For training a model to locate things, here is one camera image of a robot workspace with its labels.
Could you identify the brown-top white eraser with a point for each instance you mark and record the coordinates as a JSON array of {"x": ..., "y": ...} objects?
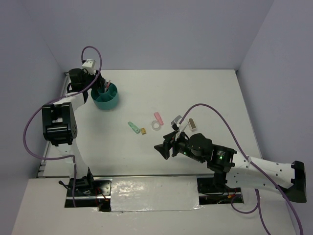
[{"x": 192, "y": 124}]

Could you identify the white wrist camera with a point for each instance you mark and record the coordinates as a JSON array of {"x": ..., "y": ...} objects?
[
  {"x": 89, "y": 64},
  {"x": 178, "y": 125}
]

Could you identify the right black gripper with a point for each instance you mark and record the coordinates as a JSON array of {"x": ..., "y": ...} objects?
[{"x": 164, "y": 148}]

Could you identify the green highlighter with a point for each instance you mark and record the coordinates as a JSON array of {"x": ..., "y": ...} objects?
[{"x": 134, "y": 127}]

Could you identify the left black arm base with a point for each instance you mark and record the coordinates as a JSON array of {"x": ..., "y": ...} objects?
[{"x": 98, "y": 198}]

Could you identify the teal round divided organizer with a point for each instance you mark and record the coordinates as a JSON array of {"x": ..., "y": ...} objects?
[{"x": 105, "y": 100}]

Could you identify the yellow binder clip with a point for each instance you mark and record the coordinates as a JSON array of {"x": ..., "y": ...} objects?
[{"x": 143, "y": 131}]

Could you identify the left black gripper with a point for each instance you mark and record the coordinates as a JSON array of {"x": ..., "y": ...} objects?
[{"x": 86, "y": 74}]

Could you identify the clear tape roll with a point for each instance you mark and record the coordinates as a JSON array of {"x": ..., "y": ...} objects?
[{"x": 155, "y": 125}]

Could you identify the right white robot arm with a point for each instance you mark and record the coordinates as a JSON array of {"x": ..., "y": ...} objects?
[{"x": 233, "y": 170}]

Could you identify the silver foil sheet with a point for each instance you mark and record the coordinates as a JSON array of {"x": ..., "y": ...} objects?
[{"x": 153, "y": 194}]

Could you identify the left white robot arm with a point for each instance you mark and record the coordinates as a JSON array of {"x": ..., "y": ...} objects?
[{"x": 60, "y": 128}]

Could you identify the aluminium rail left edge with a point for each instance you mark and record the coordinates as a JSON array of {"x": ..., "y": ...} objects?
[{"x": 40, "y": 173}]

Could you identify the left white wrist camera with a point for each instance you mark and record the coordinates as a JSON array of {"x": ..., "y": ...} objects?
[{"x": 89, "y": 64}]

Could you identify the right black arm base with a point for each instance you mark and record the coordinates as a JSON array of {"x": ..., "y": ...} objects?
[{"x": 211, "y": 195}]

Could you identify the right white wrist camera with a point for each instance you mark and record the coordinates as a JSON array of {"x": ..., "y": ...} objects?
[{"x": 178, "y": 125}]

